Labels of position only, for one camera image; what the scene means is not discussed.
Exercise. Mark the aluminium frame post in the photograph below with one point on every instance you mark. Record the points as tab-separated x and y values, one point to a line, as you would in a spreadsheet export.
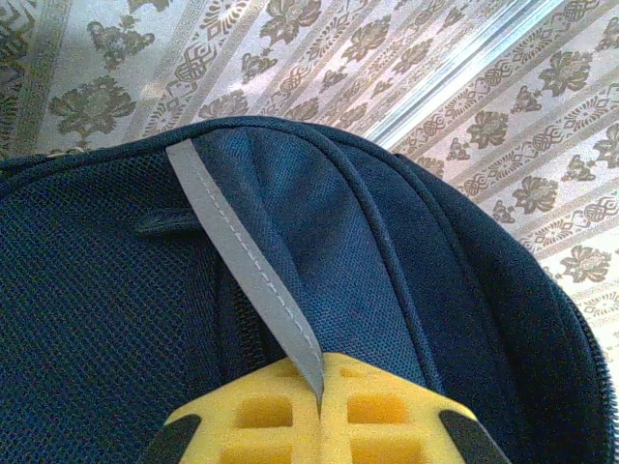
459	63

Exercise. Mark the navy blue student backpack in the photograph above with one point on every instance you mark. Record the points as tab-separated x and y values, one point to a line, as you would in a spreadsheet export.
387	241

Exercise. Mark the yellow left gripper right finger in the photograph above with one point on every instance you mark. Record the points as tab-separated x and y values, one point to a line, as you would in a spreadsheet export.
387	425

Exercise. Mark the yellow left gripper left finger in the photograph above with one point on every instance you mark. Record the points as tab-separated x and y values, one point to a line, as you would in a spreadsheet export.
251	425

